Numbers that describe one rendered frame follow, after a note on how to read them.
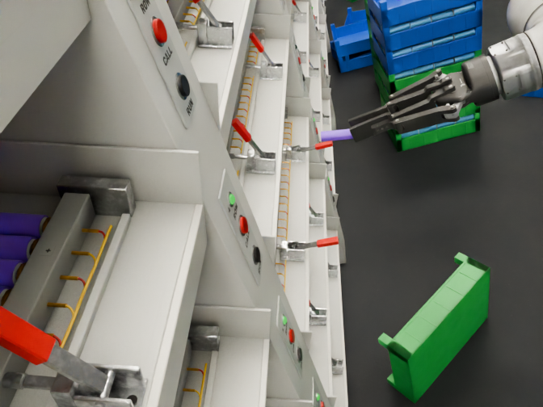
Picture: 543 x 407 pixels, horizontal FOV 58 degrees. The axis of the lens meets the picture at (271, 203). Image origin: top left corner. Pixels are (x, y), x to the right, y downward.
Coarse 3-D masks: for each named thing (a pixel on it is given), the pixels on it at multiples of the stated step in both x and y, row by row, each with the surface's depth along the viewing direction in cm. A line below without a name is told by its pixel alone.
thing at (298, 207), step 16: (288, 112) 113; (304, 112) 113; (288, 128) 110; (304, 128) 110; (288, 144) 106; (304, 144) 106; (288, 176) 98; (304, 176) 98; (304, 192) 95; (288, 208) 91; (304, 208) 91; (288, 224) 88; (304, 224) 88; (288, 240) 85; (304, 240) 85; (288, 272) 80; (304, 272) 80; (288, 288) 78; (304, 288) 78; (304, 304) 76; (304, 320) 74; (304, 336) 67
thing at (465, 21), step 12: (372, 12) 163; (468, 12) 148; (480, 12) 148; (372, 24) 165; (432, 24) 149; (444, 24) 150; (456, 24) 150; (468, 24) 150; (480, 24) 150; (384, 36) 150; (396, 36) 151; (408, 36) 151; (420, 36) 151; (432, 36) 152; (384, 48) 155; (396, 48) 153
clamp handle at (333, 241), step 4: (320, 240) 81; (324, 240) 80; (328, 240) 80; (332, 240) 80; (336, 240) 79; (296, 244) 81; (300, 244) 82; (304, 244) 81; (308, 244) 81; (312, 244) 81; (316, 244) 81; (320, 244) 80; (324, 244) 80; (328, 244) 80; (332, 244) 80; (336, 244) 80; (296, 248) 81; (300, 248) 81; (304, 248) 81; (308, 248) 81
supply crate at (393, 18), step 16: (368, 0) 160; (384, 0) 144; (400, 0) 159; (416, 0) 144; (432, 0) 144; (448, 0) 145; (464, 0) 145; (480, 0) 146; (384, 16) 146; (400, 16) 147; (416, 16) 147
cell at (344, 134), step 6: (324, 132) 86; (330, 132) 86; (336, 132) 86; (342, 132) 86; (348, 132) 86; (324, 138) 86; (330, 138) 86; (336, 138) 86; (342, 138) 86; (348, 138) 86
